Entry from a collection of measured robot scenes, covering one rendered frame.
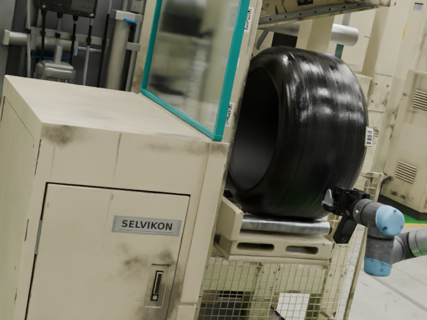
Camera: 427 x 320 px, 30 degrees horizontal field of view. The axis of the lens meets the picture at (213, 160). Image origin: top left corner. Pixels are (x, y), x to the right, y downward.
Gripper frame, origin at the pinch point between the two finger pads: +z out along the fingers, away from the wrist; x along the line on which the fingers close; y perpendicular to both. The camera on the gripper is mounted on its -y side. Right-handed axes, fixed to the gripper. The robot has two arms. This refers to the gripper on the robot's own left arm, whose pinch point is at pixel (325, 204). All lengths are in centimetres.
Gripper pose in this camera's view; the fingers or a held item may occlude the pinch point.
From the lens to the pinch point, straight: 246.6
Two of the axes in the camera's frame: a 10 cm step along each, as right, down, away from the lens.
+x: -9.1, -1.0, -4.0
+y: 1.5, -9.9, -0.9
